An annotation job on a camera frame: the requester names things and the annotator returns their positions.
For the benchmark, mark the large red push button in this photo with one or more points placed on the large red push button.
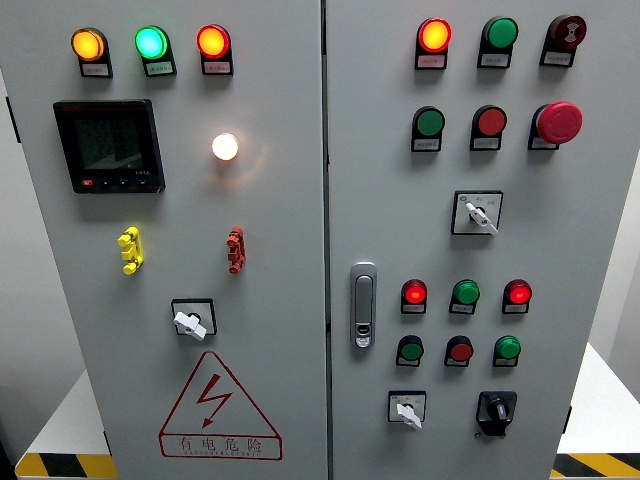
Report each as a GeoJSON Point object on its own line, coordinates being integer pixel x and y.
{"type": "Point", "coordinates": [491, 121]}

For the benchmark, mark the small white label plate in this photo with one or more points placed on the small white label plate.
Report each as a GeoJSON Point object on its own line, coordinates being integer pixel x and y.
{"type": "Point", "coordinates": [96, 70]}
{"type": "Point", "coordinates": [431, 61]}
{"type": "Point", "coordinates": [455, 363]}
{"type": "Point", "coordinates": [515, 308]}
{"type": "Point", "coordinates": [494, 60]}
{"type": "Point", "coordinates": [426, 145]}
{"type": "Point", "coordinates": [461, 309]}
{"type": "Point", "coordinates": [541, 145]}
{"type": "Point", "coordinates": [217, 68]}
{"type": "Point", "coordinates": [160, 68]}
{"type": "Point", "coordinates": [504, 362]}
{"type": "Point", "coordinates": [556, 58]}
{"type": "Point", "coordinates": [413, 309]}
{"type": "Point", "coordinates": [407, 363]}
{"type": "Point", "coordinates": [485, 144]}

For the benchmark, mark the silver door lock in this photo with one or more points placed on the silver door lock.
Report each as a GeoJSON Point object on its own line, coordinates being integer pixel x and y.
{"type": "Point", "coordinates": [363, 305]}

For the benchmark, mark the small green indicator lamp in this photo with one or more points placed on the small green indicator lamp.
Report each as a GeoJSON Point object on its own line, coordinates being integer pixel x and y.
{"type": "Point", "coordinates": [466, 292]}
{"type": "Point", "coordinates": [508, 347]}

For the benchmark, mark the black yellow striped tape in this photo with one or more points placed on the black yellow striped tape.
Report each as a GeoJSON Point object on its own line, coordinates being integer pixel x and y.
{"type": "Point", "coordinates": [65, 466]}
{"type": "Point", "coordinates": [600, 465]}

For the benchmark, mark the small green push button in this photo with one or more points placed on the small green push button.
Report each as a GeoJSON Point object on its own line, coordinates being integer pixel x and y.
{"type": "Point", "coordinates": [412, 351]}

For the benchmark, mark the dark red buzzer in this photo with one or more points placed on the dark red buzzer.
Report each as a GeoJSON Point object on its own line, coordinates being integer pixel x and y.
{"type": "Point", "coordinates": [569, 31]}

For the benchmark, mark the grey cabinet door with display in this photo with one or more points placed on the grey cabinet door with display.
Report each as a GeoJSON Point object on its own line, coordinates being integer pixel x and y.
{"type": "Point", "coordinates": [280, 250]}

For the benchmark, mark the large dark green lamp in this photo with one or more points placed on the large dark green lamp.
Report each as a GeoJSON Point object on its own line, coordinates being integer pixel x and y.
{"type": "Point", "coordinates": [501, 33]}

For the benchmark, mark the large red stop button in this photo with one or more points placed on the large red stop button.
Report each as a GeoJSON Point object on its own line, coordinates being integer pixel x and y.
{"type": "Point", "coordinates": [560, 122]}

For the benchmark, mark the white glowing lamp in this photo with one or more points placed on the white glowing lamp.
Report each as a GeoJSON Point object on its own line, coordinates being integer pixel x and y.
{"type": "Point", "coordinates": [225, 146]}

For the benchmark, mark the large red indicator lamp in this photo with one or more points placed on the large red indicator lamp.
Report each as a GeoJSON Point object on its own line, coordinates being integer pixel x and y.
{"type": "Point", "coordinates": [213, 42]}
{"type": "Point", "coordinates": [434, 35]}

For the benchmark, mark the black cabinet hinge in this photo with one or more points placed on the black cabinet hinge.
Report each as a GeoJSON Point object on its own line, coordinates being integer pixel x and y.
{"type": "Point", "coordinates": [107, 444]}
{"type": "Point", "coordinates": [13, 120]}
{"type": "Point", "coordinates": [567, 420]}

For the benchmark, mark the large yellow indicator lamp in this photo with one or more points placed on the large yellow indicator lamp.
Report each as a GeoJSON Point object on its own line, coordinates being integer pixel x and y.
{"type": "Point", "coordinates": [87, 45]}

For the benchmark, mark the black digital display meter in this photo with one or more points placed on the black digital display meter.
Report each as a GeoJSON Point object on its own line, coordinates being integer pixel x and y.
{"type": "Point", "coordinates": [110, 145]}

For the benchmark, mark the small red push button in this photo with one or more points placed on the small red push button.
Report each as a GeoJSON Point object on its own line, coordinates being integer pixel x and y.
{"type": "Point", "coordinates": [460, 351]}

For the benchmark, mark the red warning triangle sticker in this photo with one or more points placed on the red warning triangle sticker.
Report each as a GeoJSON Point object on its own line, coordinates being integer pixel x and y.
{"type": "Point", "coordinates": [220, 444]}

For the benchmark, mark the small red indicator lamp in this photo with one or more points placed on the small red indicator lamp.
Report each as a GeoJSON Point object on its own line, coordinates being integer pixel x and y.
{"type": "Point", "coordinates": [518, 292]}
{"type": "Point", "coordinates": [415, 292]}

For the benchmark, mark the grey cabinet door with lock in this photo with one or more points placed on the grey cabinet door with lock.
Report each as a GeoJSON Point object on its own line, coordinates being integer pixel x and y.
{"type": "Point", "coordinates": [550, 240]}

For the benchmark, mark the large green push button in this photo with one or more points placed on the large green push button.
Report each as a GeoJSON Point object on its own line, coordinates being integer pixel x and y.
{"type": "Point", "coordinates": [430, 122]}

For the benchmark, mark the large bright green lamp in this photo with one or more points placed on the large bright green lamp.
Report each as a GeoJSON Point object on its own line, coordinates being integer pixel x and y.
{"type": "Point", "coordinates": [150, 43]}

